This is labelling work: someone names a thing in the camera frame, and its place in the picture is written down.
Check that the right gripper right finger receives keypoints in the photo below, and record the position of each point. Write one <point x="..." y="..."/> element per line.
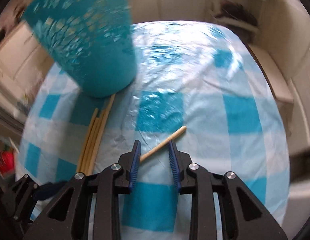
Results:
<point x="179" y="162"/>

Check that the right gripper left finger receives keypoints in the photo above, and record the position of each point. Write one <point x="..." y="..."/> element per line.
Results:
<point x="129" y="165"/>

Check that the white lower kitchen cabinets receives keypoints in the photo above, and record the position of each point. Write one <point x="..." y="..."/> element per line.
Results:
<point x="24" y="63"/>

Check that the bamboo chopstick in pile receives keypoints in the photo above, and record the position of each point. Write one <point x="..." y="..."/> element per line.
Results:
<point x="92" y="146"/>
<point x="105" y="119"/>
<point x="89" y="145"/>
<point x="92" y="120"/>

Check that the blue white checkered tablecloth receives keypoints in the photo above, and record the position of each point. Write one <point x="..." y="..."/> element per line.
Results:
<point x="192" y="74"/>

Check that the wooden stool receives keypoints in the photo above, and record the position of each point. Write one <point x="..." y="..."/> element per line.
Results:
<point x="273" y="75"/>

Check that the teal perforated plastic basket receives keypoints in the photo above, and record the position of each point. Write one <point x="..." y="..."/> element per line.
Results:
<point x="89" y="39"/>

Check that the white storage shelf rack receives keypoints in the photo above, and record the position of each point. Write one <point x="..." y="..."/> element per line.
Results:
<point x="241" y="14"/>

